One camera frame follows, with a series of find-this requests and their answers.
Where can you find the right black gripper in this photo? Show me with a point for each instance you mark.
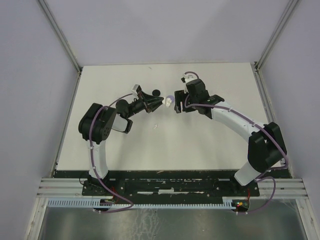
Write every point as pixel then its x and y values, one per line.
pixel 180 96

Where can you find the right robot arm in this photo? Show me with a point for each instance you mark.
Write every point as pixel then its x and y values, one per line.
pixel 266 145

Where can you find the right aluminium frame post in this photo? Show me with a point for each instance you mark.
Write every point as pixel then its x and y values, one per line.
pixel 284 19

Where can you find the white slotted cable duct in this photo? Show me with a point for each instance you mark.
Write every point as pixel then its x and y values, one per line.
pixel 102 203

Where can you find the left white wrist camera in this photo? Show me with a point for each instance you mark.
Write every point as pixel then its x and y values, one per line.
pixel 136 89

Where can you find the aluminium front rail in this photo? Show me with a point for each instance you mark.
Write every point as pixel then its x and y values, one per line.
pixel 71 188

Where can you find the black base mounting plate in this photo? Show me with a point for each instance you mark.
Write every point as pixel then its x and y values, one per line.
pixel 157 186

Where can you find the purple earbud charging case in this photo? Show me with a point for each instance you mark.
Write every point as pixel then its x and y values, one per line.
pixel 171 97

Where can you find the aluminium frame post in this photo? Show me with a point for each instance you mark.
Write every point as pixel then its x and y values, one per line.
pixel 284 19
pixel 44 6

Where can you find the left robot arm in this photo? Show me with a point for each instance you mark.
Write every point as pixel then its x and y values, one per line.
pixel 98 122

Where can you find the right controller board with LEDs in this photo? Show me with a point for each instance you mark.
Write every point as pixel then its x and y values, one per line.
pixel 242 205

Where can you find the black round charging case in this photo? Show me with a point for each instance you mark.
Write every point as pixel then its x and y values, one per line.
pixel 156 93

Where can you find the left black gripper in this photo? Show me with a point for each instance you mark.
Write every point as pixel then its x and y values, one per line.
pixel 153 106

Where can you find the white round charging case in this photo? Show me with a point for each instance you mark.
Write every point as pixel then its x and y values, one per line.
pixel 167 102

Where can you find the left aluminium frame post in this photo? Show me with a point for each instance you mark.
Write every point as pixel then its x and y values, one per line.
pixel 44 6

